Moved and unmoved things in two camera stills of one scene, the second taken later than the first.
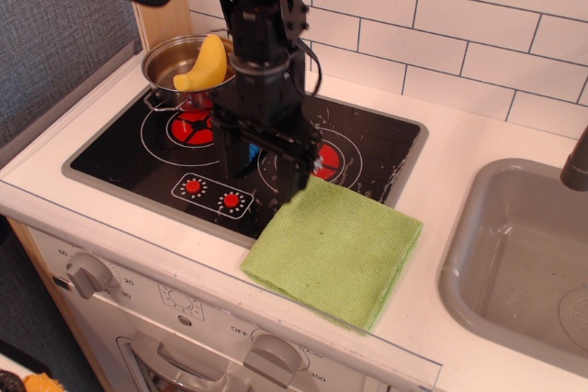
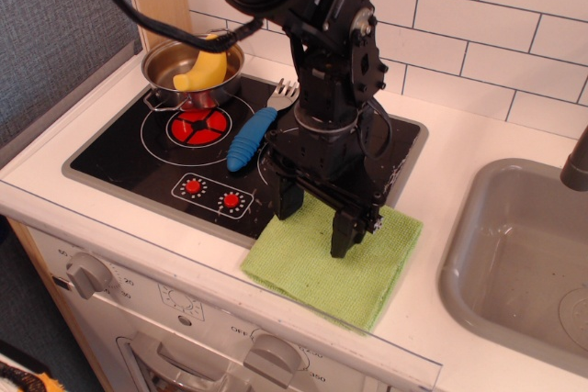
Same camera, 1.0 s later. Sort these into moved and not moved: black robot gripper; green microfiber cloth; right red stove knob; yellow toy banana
Moved: black robot gripper
Not moved: green microfiber cloth; yellow toy banana; right red stove knob
